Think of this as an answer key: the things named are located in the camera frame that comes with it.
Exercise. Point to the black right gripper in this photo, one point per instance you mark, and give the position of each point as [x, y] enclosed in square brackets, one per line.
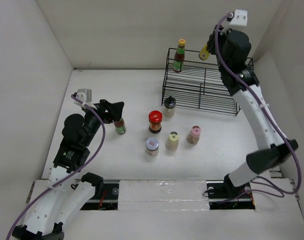
[210, 46]

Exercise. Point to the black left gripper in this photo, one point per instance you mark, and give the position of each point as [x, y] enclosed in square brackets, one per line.
[114, 111]

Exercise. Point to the small yellow oil bottle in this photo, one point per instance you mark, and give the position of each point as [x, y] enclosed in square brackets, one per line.
[204, 54]

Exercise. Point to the green label sauce bottle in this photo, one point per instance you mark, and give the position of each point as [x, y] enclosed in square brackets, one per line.
[120, 126]

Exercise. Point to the yellow cap chili sauce bottle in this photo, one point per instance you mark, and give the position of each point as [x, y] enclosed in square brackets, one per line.
[179, 56]

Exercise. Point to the red lid chili jar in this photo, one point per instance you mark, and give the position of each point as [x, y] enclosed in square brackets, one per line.
[155, 121]

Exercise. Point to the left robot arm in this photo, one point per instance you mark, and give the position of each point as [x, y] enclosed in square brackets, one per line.
[50, 213]

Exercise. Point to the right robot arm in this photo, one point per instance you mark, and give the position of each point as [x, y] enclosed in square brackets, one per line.
[274, 148]

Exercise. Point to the white lid jar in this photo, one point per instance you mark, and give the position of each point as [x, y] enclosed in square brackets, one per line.
[152, 146]

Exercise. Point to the black cap spice shaker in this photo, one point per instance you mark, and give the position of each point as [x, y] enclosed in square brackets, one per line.
[169, 106]

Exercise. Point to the yellow lid spice shaker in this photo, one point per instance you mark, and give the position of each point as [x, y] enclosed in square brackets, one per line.
[172, 141]

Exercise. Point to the pink lid spice shaker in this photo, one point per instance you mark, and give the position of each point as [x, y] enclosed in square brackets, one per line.
[194, 135]

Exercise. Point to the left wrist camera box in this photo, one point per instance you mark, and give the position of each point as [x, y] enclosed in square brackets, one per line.
[84, 95]

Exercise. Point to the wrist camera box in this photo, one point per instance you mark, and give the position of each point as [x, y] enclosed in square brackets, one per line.
[84, 95]
[238, 18]

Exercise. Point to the black wire rack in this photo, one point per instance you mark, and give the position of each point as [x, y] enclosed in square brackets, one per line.
[198, 86]

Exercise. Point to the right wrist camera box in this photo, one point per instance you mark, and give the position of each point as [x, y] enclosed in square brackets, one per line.
[238, 18]

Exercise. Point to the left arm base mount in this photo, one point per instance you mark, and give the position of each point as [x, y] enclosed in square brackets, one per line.
[105, 199]

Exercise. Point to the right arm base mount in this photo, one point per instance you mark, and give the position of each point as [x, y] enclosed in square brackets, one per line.
[221, 197]

